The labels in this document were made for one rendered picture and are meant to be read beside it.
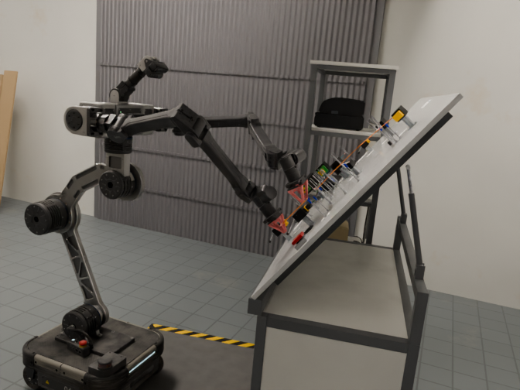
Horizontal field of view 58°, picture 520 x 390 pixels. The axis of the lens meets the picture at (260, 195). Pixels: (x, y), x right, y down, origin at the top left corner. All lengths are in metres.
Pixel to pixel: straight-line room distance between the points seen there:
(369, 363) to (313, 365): 0.21
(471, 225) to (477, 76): 1.27
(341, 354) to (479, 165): 2.88
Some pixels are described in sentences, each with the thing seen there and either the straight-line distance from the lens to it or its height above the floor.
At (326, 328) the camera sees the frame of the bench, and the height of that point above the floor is 0.80.
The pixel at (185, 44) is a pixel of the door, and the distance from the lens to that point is 5.11.
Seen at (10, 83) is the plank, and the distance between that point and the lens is 6.29.
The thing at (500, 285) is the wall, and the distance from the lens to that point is 4.66.
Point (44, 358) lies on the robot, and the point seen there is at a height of 0.24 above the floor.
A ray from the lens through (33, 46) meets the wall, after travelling 6.52.
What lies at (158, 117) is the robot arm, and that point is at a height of 1.51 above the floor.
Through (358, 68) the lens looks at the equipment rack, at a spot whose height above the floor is 1.82.
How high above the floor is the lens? 1.62
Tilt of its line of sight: 12 degrees down
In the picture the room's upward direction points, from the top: 5 degrees clockwise
